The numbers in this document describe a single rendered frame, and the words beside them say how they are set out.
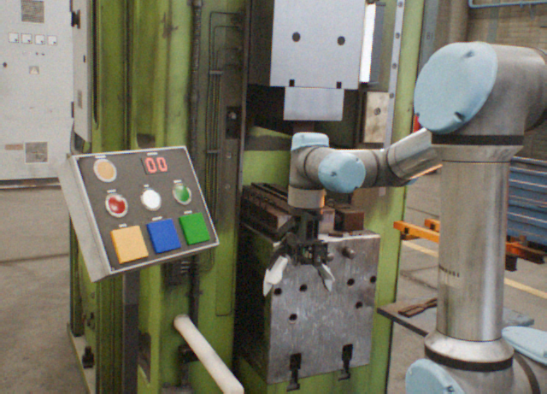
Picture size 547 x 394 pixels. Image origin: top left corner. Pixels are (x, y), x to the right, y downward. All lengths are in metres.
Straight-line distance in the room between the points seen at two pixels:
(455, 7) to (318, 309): 9.55
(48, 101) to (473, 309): 6.28
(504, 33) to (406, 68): 8.75
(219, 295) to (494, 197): 1.28
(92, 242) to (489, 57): 0.92
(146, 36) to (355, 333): 1.21
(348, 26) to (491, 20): 9.28
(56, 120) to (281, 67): 5.33
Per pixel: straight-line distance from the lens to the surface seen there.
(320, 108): 1.79
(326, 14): 1.79
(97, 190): 1.40
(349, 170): 1.10
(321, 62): 1.79
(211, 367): 1.65
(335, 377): 2.04
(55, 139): 6.92
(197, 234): 1.51
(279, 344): 1.87
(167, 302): 1.89
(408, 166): 1.12
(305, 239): 1.21
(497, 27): 10.99
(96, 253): 1.37
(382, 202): 2.16
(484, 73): 0.78
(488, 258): 0.82
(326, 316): 1.91
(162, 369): 1.99
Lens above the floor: 1.42
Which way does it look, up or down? 11 degrees down
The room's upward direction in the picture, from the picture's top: 3 degrees clockwise
